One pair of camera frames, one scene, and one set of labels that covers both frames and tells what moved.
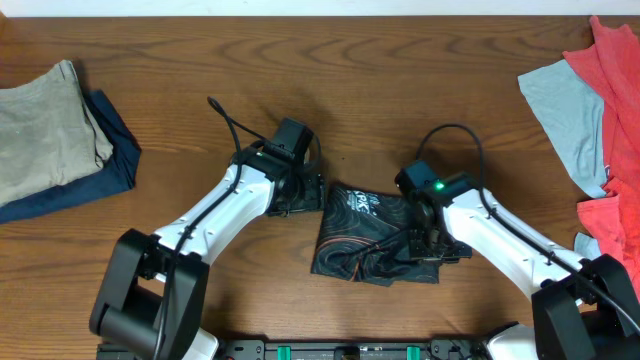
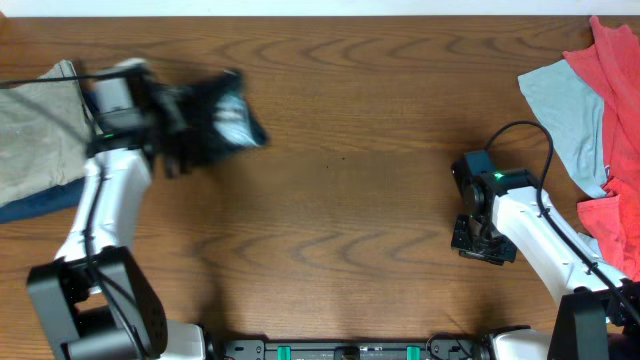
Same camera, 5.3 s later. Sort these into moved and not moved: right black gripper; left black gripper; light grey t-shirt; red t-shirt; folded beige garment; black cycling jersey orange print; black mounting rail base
Moved: left black gripper; black cycling jersey orange print; right black gripper
Not moved: red t-shirt; black mounting rail base; folded beige garment; light grey t-shirt
